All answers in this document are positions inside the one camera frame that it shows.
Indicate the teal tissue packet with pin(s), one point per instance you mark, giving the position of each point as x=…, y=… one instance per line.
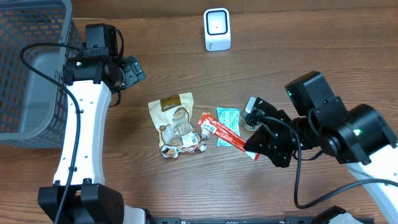
x=230, y=118

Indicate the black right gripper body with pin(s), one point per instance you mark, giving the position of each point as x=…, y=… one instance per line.
x=277, y=134

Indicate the red snack bar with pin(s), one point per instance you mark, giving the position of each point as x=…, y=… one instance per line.
x=211, y=124

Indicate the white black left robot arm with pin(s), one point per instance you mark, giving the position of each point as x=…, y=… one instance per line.
x=79, y=193

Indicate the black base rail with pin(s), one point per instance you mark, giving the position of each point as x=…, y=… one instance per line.
x=287, y=220

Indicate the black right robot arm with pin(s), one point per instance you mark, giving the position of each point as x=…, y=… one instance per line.
x=360, y=138

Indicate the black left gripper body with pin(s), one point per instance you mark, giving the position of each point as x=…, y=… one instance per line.
x=134, y=71

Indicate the white snack wrapper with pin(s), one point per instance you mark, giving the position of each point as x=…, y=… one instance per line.
x=171, y=117

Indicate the white barcode scanner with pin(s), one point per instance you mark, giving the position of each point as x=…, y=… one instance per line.
x=217, y=29

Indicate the grey plastic mesh basket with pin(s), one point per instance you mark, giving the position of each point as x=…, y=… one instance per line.
x=34, y=110

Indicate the orange white snack packet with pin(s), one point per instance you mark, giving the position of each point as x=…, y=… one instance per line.
x=205, y=134

